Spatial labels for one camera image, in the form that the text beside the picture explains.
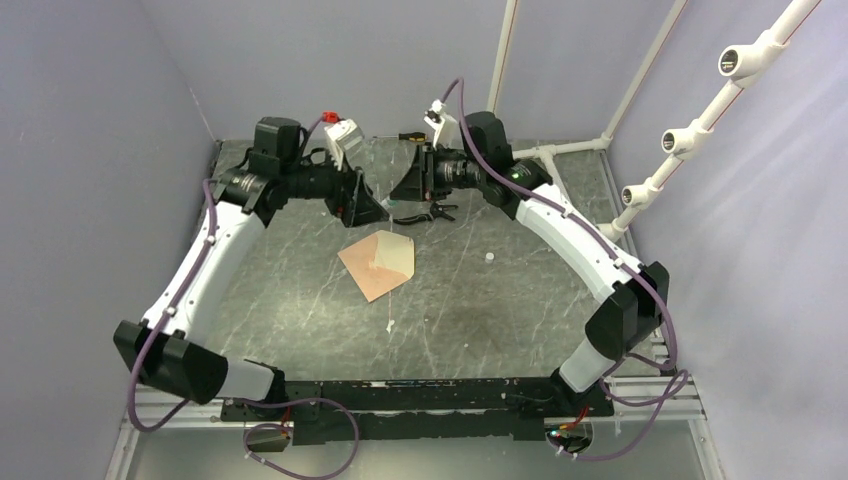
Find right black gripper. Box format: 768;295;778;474
391;142;486;202

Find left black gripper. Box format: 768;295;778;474
280;141;388;226

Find brown paper envelope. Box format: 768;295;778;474
338;230;415;302

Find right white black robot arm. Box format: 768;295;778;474
390;105;669;415

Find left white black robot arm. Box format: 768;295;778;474
113;117;389;420

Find black pliers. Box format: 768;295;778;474
392;202;458;226

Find yellow black screwdriver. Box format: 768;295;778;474
373;131;428;143

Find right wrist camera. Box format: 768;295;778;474
423;99;460;148

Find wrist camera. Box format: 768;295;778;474
423;99;460;148
322;111;364;171

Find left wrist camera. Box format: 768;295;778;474
322;111;364;171

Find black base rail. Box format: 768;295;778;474
220;377;614;446

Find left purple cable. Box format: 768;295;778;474
125;115;362;480

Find purple cable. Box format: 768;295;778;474
442;77;690;463
125;115;362;480

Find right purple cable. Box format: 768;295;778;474
442;77;690;463

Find aluminium frame rail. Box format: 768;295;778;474
107;330;725;479

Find white PVC pipe frame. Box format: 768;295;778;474
486;0;823;241

